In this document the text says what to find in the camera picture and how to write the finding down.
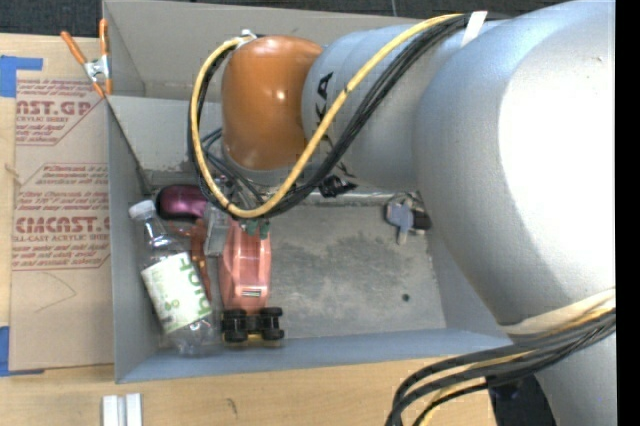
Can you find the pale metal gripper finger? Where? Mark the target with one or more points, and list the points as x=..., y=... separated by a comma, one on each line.
x=216, y=234

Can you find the salmon pink plastic object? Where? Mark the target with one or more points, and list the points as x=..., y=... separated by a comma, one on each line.
x=245, y=264

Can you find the purple rounded object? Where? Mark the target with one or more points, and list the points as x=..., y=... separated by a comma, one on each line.
x=177, y=201

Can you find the clear plastic bottle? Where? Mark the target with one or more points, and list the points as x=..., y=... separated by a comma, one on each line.
x=175, y=289

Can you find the yellow toy car black wheels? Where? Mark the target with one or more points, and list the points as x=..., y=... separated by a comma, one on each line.
x=252, y=324

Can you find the grey metal bin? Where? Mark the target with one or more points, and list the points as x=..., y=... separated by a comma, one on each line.
x=350, y=264

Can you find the brown cardboard board red print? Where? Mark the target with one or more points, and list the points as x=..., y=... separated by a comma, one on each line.
x=60, y=294

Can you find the small dark object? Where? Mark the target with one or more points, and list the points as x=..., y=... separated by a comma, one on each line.
x=422, y=220

